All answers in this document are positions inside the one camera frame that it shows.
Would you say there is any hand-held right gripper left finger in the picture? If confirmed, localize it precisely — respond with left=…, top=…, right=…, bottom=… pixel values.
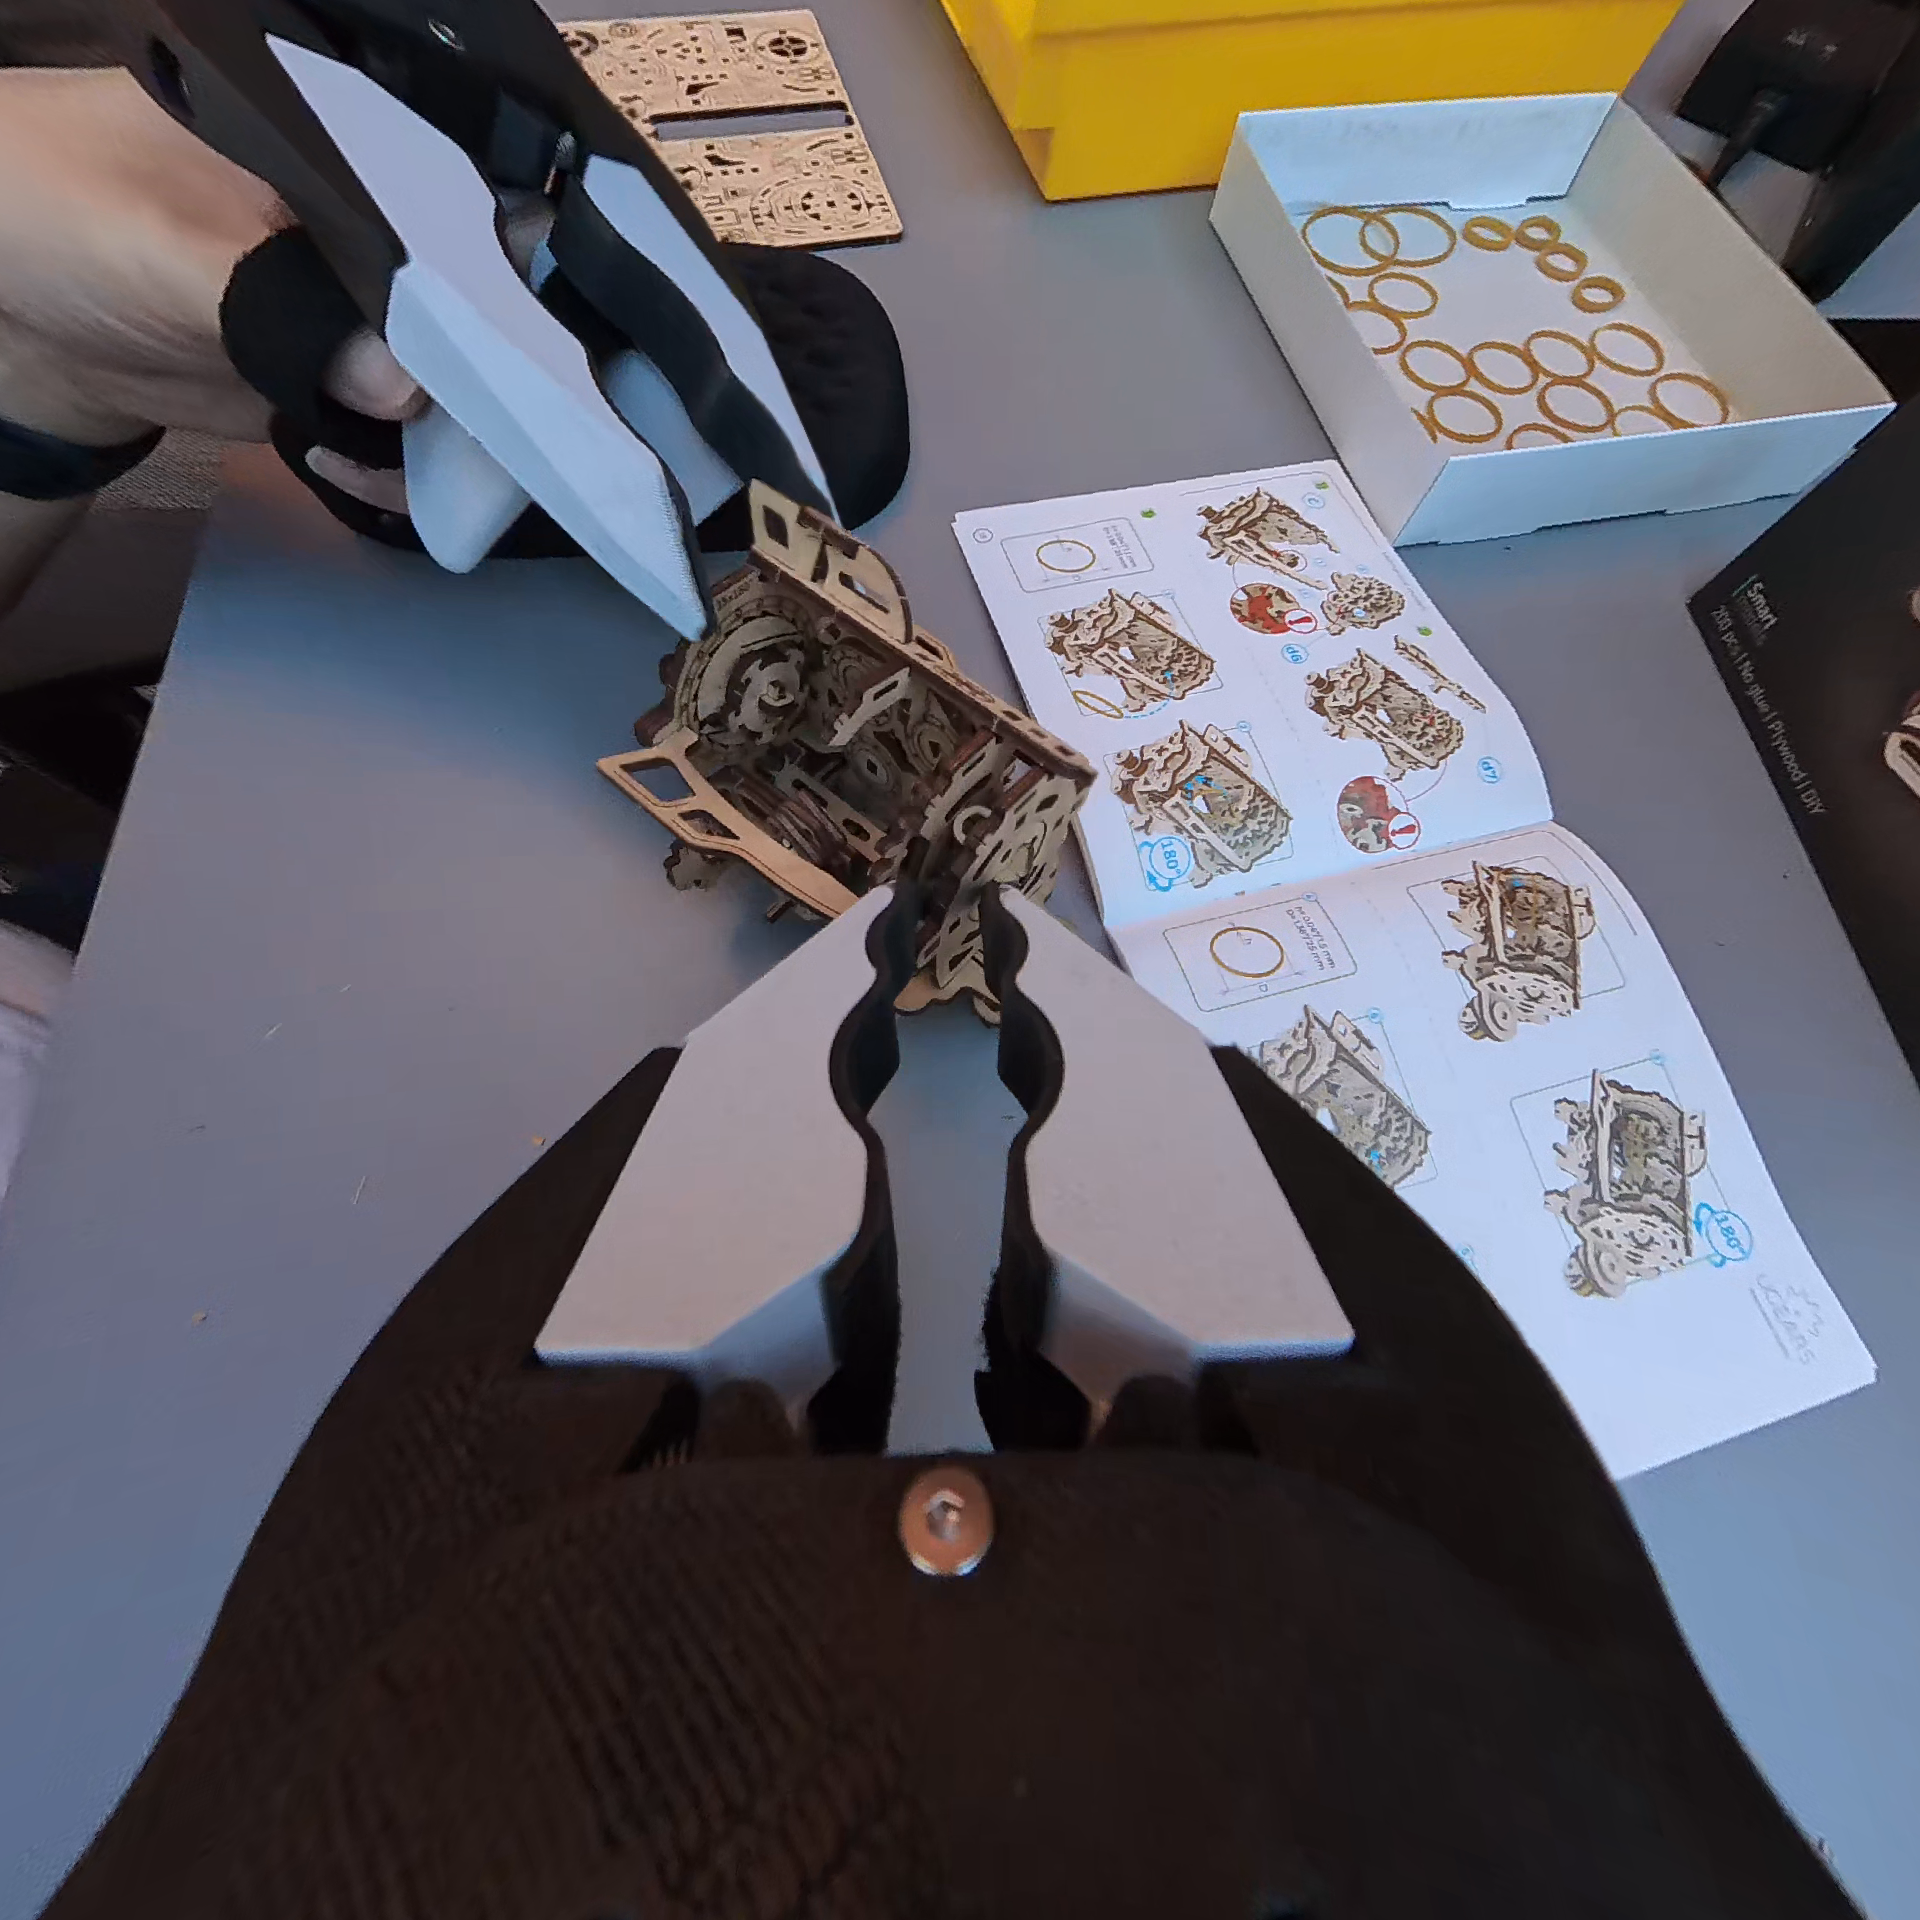
left=533, top=883, right=923, bottom=1455

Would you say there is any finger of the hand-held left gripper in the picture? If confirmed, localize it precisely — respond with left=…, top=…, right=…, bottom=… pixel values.
left=268, top=30, right=714, bottom=641
left=528, top=147, right=842, bottom=601

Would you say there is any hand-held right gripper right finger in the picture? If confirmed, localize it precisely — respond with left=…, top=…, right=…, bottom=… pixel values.
left=977, top=884, right=1361, bottom=1454

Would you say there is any wooden mechanical model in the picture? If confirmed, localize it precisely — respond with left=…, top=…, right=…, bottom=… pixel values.
left=597, top=479, right=1102, bottom=1029

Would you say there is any person's left hand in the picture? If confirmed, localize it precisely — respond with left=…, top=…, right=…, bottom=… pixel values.
left=0, top=70, right=437, bottom=443

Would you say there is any wooden puzzle parts sheet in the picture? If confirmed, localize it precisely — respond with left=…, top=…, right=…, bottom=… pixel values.
left=556, top=11, right=906, bottom=249

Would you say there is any instruction booklet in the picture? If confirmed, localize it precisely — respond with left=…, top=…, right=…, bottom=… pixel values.
left=950, top=457, right=1882, bottom=1483

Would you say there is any yellow box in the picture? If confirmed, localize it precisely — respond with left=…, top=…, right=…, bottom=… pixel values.
left=937, top=0, right=1689, bottom=203

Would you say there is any white cardboard box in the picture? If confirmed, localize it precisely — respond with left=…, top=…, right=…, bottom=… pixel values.
left=1206, top=93, right=1898, bottom=548

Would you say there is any pile of rubber bands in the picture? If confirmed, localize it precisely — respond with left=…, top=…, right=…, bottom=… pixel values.
left=1296, top=202, right=1736, bottom=452

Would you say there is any black product box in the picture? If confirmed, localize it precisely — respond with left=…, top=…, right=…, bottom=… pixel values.
left=1688, top=398, right=1920, bottom=1081

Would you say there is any black device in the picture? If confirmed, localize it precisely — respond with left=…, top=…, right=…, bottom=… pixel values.
left=1672, top=0, right=1920, bottom=301

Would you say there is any black wrist strap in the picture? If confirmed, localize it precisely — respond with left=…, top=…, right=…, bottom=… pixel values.
left=0, top=415, right=170, bottom=501

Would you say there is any black cable plug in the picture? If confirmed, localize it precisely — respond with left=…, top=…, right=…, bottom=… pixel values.
left=1709, top=83, right=1797, bottom=189

